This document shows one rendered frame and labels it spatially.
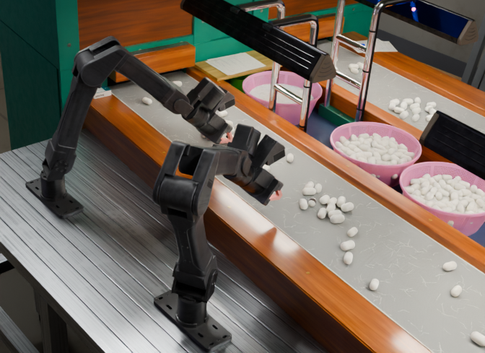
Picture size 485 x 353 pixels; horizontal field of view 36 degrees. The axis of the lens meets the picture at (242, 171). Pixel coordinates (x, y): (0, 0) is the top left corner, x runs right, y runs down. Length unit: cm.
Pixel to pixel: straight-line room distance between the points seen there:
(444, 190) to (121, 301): 94
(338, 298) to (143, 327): 42
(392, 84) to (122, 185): 108
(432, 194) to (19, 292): 152
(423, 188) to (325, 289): 57
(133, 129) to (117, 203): 27
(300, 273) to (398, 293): 22
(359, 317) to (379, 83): 128
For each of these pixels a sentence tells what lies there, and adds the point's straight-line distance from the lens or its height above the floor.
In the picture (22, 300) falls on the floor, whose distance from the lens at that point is 277.
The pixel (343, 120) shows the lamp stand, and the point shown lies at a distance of 245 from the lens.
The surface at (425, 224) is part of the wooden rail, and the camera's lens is 188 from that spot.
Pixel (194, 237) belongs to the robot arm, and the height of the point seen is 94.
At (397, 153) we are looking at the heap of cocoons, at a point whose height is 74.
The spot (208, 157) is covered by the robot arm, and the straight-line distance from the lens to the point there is 136.
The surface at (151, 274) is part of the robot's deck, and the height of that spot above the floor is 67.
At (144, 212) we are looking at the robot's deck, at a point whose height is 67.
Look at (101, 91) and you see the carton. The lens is 236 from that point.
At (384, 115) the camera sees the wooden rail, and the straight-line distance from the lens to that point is 239.
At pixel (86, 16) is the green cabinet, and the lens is 237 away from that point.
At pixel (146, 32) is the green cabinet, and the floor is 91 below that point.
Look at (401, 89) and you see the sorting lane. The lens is 266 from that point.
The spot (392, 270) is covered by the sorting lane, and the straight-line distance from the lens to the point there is 175.
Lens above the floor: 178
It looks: 31 degrees down
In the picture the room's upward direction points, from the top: 4 degrees clockwise
